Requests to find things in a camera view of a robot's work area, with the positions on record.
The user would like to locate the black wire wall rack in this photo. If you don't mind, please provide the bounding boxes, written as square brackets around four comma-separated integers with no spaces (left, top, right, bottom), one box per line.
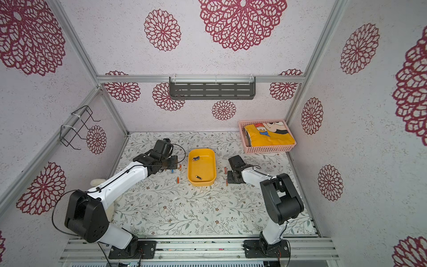
[59,105,100,150]

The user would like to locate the grey wall shelf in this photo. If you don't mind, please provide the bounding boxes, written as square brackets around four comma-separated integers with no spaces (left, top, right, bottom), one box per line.
[169,76,256,100]

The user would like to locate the yellow cartoon folded shirt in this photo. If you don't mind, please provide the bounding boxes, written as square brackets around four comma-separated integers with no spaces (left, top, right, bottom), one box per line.
[244,121,295,147]

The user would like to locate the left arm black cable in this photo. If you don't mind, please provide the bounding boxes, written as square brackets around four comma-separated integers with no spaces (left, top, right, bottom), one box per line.
[51,143,187,267]

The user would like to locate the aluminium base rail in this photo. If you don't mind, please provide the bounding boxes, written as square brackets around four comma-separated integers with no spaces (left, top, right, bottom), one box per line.
[59,237,339,263]

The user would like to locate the pink plastic basket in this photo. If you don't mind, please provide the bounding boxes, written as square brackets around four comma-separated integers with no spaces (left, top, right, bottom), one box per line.
[239,119,296,154]

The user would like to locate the white plush toy dog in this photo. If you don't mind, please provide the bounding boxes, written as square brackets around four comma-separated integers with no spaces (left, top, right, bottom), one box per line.
[89,178,122,214]

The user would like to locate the yellow plastic storage box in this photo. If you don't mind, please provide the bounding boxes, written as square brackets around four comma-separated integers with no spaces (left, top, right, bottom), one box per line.
[187,148,217,187]

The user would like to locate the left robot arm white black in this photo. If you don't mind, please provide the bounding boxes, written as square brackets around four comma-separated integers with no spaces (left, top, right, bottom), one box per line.
[64,139,179,259]

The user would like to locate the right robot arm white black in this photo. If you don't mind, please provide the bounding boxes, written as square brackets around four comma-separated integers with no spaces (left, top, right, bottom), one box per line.
[228,155,304,260]

